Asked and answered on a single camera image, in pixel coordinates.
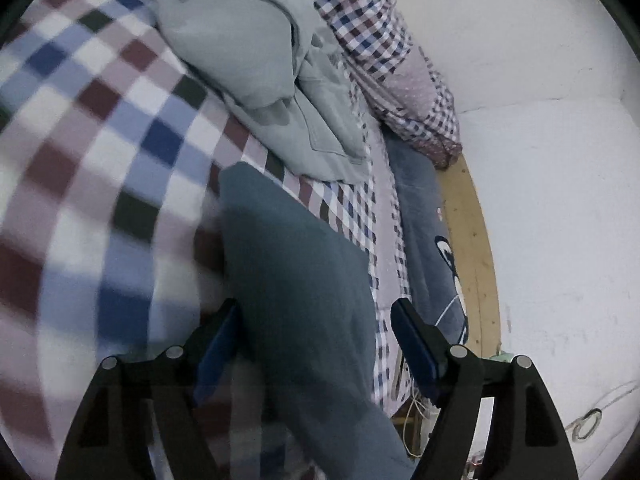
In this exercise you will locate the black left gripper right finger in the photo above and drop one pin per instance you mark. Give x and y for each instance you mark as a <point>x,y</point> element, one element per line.
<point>526,437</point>

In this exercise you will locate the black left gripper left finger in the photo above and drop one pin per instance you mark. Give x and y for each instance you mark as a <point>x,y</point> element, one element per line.
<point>112,428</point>

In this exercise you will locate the teal blue garment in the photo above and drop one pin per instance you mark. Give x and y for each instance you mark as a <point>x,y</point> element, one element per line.
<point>306,302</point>

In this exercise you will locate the dark blue cartoon blanket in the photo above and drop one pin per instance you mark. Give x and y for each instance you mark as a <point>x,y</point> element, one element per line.
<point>435,284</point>

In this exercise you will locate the large-check plaid bed sheet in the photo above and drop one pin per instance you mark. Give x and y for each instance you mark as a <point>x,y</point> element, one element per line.
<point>110,156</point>

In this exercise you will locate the light grey green garment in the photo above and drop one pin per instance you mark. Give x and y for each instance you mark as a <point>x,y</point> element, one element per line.
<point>277,66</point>

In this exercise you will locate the small-check patchwork quilt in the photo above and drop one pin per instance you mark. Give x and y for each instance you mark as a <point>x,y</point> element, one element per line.
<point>397,78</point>

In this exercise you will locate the wooden bed frame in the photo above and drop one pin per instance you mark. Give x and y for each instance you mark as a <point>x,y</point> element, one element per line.
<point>469,241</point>

